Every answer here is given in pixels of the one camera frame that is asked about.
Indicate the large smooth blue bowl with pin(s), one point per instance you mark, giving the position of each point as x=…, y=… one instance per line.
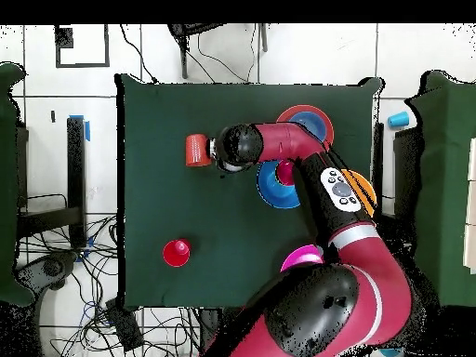
x=275, y=189

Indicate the magenta plastic cup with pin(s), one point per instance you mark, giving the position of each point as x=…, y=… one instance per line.
x=285, y=173

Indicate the orange plastic cup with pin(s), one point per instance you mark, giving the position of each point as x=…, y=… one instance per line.
x=197, y=148

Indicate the small ringed blue bowl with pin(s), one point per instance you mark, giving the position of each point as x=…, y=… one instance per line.
x=312, y=122

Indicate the orange-red plastic bowl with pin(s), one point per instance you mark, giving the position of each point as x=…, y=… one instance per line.
x=327, y=122

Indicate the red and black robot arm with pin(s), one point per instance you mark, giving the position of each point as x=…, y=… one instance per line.
x=353, y=297

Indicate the white box stack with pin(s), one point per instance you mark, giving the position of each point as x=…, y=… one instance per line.
x=471, y=204

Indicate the large pink plastic bowl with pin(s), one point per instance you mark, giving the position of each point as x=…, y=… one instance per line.
x=299, y=256

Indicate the red plastic cup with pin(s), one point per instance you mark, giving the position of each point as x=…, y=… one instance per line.
x=173, y=256

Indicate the dark green tablecloth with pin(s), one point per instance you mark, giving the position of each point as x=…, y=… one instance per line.
x=223, y=104

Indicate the large yellow-orange plastic bowl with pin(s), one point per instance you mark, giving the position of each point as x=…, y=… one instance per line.
x=364, y=189

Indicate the black power strip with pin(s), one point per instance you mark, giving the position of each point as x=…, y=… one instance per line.
x=124, y=327

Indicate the blue plastic cup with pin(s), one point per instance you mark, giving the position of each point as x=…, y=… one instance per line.
x=390, y=351
x=398, y=119

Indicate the green cloth side table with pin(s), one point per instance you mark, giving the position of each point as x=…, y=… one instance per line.
x=9, y=186
x=442, y=186

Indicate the black camera tripod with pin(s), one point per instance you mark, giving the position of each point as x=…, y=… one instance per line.
x=183, y=55

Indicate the black table frame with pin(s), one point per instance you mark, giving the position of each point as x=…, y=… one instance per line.
x=405, y=167
x=76, y=167

